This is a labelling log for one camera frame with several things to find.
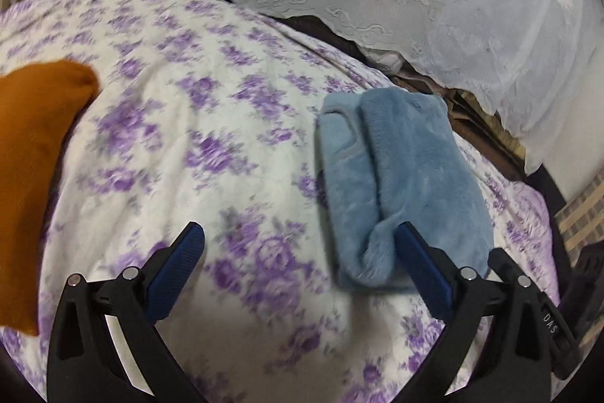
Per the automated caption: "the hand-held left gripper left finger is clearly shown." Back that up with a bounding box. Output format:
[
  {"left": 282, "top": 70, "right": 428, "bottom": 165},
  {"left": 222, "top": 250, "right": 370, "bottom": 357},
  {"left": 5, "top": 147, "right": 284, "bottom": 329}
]
[{"left": 47, "top": 221, "right": 208, "bottom": 403}]

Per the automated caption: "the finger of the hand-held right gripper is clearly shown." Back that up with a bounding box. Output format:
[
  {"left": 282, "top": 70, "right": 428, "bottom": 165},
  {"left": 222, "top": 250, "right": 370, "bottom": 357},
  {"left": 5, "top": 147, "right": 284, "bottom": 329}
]
[{"left": 488, "top": 247, "right": 522, "bottom": 279}]

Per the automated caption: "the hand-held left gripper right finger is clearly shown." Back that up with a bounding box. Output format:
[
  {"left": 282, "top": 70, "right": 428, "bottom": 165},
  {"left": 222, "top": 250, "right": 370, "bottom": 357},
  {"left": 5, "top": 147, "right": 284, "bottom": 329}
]
[{"left": 395, "top": 222, "right": 554, "bottom": 403}]

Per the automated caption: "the blue fleece garment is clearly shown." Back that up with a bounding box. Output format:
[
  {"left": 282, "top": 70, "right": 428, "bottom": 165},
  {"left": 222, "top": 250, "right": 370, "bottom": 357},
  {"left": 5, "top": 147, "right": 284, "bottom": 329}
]
[{"left": 315, "top": 89, "right": 494, "bottom": 291}]

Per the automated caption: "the beige striped cloth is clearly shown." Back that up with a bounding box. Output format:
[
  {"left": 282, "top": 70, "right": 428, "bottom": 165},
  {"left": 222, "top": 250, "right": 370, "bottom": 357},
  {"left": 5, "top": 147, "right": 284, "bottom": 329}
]
[{"left": 554, "top": 180, "right": 604, "bottom": 253}]

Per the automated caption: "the purple floral bedsheet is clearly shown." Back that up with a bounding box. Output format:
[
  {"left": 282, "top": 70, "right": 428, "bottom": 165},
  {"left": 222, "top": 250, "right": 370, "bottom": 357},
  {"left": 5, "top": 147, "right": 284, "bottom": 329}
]
[{"left": 0, "top": 0, "right": 562, "bottom": 403}]

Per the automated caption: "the orange cloth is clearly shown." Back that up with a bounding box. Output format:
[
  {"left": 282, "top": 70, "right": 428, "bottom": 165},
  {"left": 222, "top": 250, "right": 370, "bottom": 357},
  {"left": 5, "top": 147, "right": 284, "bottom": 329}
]
[{"left": 0, "top": 59, "right": 101, "bottom": 336}]

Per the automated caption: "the white puffy garment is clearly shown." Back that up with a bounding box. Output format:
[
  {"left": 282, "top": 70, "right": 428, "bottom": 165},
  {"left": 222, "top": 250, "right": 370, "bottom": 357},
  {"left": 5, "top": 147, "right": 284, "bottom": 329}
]
[{"left": 373, "top": 52, "right": 407, "bottom": 72}]

